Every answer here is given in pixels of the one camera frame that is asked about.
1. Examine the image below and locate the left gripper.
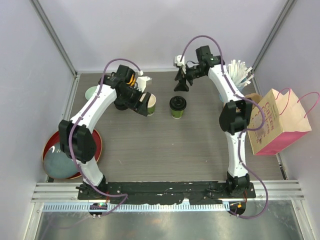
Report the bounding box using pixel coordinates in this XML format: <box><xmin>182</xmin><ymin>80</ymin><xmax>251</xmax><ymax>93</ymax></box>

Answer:
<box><xmin>119</xmin><ymin>85</ymin><xmax>151</xmax><ymax>117</ymax></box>

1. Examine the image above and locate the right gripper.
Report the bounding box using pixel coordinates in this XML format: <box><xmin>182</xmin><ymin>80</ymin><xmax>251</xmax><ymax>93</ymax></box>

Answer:
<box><xmin>173</xmin><ymin>63</ymin><xmax>205</xmax><ymax>92</ymax></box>

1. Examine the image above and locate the green paper cup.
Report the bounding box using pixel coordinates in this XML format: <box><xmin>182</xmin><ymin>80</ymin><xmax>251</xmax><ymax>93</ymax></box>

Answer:
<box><xmin>147</xmin><ymin>93</ymin><xmax>157</xmax><ymax>116</ymax></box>
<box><xmin>170</xmin><ymin>107</ymin><xmax>185</xmax><ymax>119</ymax></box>

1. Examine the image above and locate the black cup lid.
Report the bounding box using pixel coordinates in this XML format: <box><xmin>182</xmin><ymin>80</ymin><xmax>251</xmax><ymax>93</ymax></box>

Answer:
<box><xmin>169</xmin><ymin>95</ymin><xmax>187</xmax><ymax>111</ymax></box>

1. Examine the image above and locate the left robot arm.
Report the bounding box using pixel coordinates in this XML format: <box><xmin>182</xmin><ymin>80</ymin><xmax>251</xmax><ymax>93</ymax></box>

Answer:
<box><xmin>58</xmin><ymin>65</ymin><xmax>152</xmax><ymax>200</ymax></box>

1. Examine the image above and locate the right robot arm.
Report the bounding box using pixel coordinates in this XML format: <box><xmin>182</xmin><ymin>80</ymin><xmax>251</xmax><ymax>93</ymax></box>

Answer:
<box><xmin>173</xmin><ymin>45</ymin><xmax>252</xmax><ymax>198</ymax></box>

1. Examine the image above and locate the pale green bowl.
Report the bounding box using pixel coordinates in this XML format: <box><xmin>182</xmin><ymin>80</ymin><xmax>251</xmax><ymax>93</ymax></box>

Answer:
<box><xmin>84</xmin><ymin>86</ymin><xmax>97</xmax><ymax>100</ymax></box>

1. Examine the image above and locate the bundle of white straws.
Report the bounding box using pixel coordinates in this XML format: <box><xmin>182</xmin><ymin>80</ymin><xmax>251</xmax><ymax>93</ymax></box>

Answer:
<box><xmin>227</xmin><ymin>59</ymin><xmax>254</xmax><ymax>91</ymax></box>

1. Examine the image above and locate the blue straw holder can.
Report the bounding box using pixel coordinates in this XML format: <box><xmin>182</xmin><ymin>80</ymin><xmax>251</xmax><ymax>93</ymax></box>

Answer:
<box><xmin>219</xmin><ymin>85</ymin><xmax>246</xmax><ymax>102</ymax></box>

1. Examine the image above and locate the brown cardboard cup carrier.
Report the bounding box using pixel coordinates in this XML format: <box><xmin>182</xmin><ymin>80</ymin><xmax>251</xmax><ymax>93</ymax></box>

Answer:
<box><xmin>244</xmin><ymin>93</ymin><xmax>263</xmax><ymax>104</ymax></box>

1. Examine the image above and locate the red round tray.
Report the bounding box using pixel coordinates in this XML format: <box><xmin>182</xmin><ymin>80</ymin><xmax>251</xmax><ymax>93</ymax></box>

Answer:
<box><xmin>41</xmin><ymin>128</ymin><xmax>103</xmax><ymax>180</ymax></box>

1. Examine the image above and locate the blue-grey ceramic plate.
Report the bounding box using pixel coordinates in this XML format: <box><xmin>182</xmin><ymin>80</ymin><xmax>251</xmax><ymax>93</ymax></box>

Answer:
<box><xmin>43</xmin><ymin>142</ymin><xmax>79</xmax><ymax>180</ymax></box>

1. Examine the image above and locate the kraft pink paper bag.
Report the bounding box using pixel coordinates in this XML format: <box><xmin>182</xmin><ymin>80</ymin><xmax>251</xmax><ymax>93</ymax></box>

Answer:
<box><xmin>248</xmin><ymin>88</ymin><xmax>320</xmax><ymax>156</ymax></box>

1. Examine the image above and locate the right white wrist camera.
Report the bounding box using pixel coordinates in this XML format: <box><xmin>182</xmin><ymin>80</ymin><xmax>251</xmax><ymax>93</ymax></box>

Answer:
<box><xmin>173</xmin><ymin>55</ymin><xmax>186</xmax><ymax>68</ymax></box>

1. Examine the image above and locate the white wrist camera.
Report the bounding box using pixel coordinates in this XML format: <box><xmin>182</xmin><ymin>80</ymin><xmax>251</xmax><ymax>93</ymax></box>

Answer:
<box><xmin>135</xmin><ymin>76</ymin><xmax>152</xmax><ymax>92</ymax></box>
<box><xmin>173</xmin><ymin>55</ymin><xmax>186</xmax><ymax>68</ymax></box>

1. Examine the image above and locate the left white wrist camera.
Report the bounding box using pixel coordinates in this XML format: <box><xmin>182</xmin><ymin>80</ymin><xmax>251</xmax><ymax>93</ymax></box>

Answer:
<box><xmin>135</xmin><ymin>76</ymin><xmax>152</xmax><ymax>92</ymax></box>

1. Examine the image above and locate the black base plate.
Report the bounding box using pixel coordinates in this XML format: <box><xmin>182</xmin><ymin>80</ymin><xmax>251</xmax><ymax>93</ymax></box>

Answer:
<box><xmin>77</xmin><ymin>180</ymin><xmax>257</xmax><ymax>205</ymax></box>

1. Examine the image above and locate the aluminium frame rail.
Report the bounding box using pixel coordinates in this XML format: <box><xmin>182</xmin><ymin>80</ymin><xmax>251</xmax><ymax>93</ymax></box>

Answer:
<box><xmin>31</xmin><ymin>180</ymin><xmax>304</xmax><ymax>215</ymax></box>

